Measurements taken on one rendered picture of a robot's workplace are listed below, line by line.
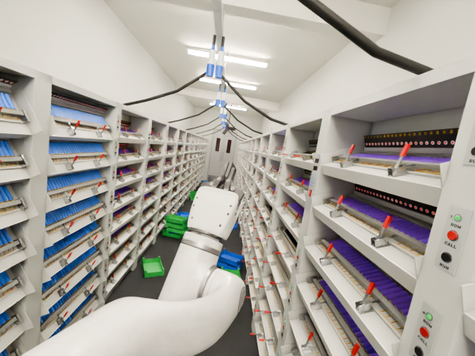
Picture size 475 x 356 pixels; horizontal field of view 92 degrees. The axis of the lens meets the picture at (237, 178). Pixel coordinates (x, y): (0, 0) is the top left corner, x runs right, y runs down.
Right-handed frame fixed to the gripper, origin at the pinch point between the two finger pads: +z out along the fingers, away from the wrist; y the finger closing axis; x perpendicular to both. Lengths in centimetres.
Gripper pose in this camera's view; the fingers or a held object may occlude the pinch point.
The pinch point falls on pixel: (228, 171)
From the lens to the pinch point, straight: 53.9
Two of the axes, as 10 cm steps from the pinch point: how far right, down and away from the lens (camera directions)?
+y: 9.2, 1.8, -3.5
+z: 3.1, -8.8, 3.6
